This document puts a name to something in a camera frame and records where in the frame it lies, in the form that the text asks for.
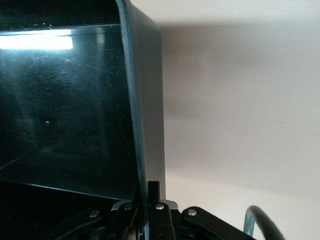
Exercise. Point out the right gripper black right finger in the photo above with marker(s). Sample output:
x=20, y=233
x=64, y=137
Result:
x=160, y=220

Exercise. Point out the black plastic box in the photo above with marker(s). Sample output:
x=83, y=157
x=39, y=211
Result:
x=62, y=100

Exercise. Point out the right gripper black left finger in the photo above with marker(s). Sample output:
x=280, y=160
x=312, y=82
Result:
x=125, y=220

